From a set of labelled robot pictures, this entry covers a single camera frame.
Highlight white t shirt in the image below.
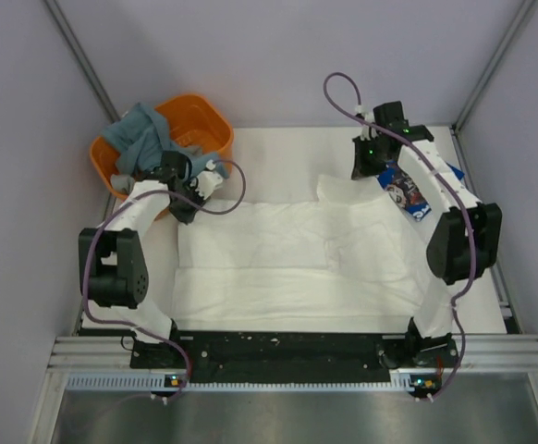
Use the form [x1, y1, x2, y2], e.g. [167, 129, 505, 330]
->
[170, 176, 434, 331]

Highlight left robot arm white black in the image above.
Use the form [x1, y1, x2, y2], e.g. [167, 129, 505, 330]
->
[79, 152, 205, 367]

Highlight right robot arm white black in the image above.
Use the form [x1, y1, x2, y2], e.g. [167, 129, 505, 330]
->
[351, 101, 502, 369]

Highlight blue folded t shirt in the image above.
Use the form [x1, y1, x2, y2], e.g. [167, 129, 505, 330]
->
[377, 161, 465, 223]

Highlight teal grey t shirt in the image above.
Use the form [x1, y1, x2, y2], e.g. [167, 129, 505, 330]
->
[101, 103, 220, 179]

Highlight orange plastic basket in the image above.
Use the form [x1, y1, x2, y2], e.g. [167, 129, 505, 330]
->
[90, 93, 234, 200]

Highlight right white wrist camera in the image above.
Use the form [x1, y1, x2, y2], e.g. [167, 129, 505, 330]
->
[355, 105, 375, 140]

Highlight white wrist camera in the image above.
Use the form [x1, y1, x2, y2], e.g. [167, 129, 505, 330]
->
[355, 105, 375, 140]
[194, 160, 224, 200]

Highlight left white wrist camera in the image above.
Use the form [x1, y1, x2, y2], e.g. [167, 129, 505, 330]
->
[194, 160, 224, 200]

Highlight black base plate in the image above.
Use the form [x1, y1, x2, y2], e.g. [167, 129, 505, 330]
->
[130, 330, 459, 384]

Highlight aluminium frame rail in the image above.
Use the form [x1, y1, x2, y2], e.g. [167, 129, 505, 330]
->
[47, 335, 538, 373]

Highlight grey slotted cable duct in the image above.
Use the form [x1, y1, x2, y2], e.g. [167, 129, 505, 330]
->
[67, 373, 417, 394]

